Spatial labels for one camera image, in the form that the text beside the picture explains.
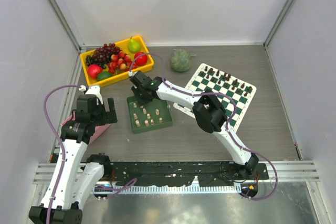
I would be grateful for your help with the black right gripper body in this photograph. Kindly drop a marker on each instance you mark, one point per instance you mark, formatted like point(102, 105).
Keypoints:
point(142, 98)

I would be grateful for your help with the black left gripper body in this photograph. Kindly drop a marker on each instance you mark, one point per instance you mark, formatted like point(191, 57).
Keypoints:
point(99, 116)

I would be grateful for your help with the green white chess board mat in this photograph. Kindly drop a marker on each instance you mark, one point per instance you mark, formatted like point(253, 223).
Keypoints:
point(239, 93)

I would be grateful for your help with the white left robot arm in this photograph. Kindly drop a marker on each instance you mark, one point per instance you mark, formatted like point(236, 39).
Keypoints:
point(67, 192)

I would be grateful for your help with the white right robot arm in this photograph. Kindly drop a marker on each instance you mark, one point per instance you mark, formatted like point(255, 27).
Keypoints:
point(208, 111)

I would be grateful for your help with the pink plastic box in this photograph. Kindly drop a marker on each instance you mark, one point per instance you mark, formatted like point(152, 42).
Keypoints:
point(98, 131)

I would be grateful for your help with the red apple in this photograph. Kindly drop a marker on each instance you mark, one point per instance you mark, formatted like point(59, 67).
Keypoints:
point(140, 58)

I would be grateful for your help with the green plastic tray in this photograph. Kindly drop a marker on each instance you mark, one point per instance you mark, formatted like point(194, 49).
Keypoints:
point(152, 116)

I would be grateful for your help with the red cherry cluster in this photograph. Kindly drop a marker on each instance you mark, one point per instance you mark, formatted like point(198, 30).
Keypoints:
point(121, 63)

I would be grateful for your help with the green lime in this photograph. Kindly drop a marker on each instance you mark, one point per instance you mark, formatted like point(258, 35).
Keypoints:
point(104, 75)

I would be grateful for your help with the red peach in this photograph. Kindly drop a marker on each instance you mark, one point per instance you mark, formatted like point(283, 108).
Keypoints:
point(94, 70)

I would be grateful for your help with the green pear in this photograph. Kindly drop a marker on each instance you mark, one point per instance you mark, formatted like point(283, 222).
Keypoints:
point(134, 46)

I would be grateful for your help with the green melon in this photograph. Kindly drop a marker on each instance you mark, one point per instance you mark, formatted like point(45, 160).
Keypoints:
point(181, 60)

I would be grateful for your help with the yellow plastic fruit bin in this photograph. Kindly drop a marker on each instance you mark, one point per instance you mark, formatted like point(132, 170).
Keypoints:
point(124, 75)

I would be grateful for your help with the dark blue grape bunch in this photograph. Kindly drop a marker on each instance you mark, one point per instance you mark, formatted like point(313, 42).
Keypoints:
point(92, 60)

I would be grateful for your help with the dark red grape bunch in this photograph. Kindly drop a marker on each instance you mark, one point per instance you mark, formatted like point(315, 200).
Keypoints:
point(106, 52)

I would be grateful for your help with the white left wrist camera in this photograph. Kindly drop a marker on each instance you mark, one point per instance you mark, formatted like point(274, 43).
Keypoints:
point(94, 89)

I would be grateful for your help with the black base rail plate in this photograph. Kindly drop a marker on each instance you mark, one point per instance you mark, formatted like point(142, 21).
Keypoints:
point(178, 174)

